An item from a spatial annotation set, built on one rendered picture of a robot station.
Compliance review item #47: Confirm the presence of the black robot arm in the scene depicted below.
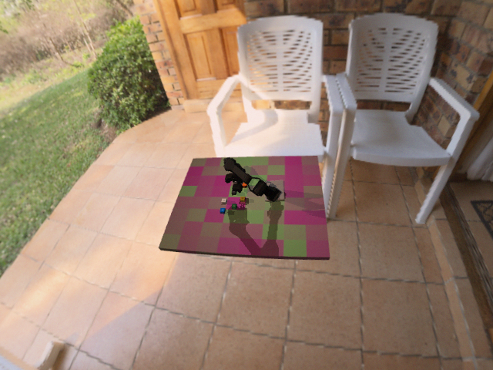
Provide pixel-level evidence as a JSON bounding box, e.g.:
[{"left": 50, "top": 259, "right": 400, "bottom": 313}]
[{"left": 223, "top": 157, "right": 281, "bottom": 202}]

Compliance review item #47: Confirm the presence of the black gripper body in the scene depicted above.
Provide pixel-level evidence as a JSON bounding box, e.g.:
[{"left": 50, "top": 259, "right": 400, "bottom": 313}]
[{"left": 232, "top": 168, "right": 246, "bottom": 191}]

